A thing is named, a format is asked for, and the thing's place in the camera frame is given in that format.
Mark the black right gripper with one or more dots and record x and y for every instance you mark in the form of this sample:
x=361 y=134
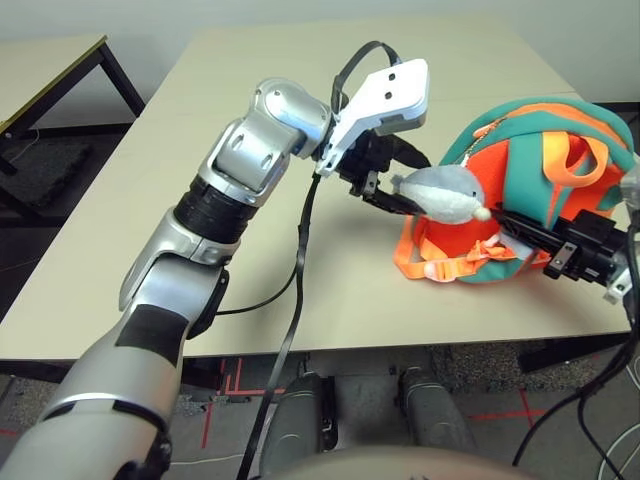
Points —
x=595 y=240

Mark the grey robot left leg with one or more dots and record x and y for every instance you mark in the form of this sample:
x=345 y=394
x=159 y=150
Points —
x=295 y=425

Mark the orange and teal backpack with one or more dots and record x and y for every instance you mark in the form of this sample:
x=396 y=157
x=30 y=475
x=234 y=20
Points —
x=525 y=150

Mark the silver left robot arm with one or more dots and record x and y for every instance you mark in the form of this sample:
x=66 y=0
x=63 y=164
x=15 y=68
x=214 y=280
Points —
x=260 y=145

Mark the beige side table black frame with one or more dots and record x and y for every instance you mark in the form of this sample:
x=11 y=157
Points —
x=40 y=65

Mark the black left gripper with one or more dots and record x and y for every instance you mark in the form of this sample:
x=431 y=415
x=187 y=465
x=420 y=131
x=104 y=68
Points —
x=367 y=160

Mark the grey robot torso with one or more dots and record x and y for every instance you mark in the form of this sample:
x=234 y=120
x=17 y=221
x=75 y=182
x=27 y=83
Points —
x=400 y=467

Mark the grey robot leg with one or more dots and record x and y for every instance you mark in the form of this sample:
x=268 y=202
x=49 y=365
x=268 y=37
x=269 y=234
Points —
x=295 y=425
x=435 y=415

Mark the dark foam floor mat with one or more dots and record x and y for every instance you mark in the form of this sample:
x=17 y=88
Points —
x=45 y=175

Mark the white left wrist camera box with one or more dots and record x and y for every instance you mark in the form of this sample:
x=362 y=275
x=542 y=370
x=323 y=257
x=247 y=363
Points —
x=390 y=100

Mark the red tape cross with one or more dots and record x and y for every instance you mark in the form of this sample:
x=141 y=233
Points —
x=527 y=414

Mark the grey robot right leg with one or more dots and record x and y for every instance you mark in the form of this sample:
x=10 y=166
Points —
x=435 y=415

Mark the red tape lines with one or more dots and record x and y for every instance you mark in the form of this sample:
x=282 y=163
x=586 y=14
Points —
x=250 y=391

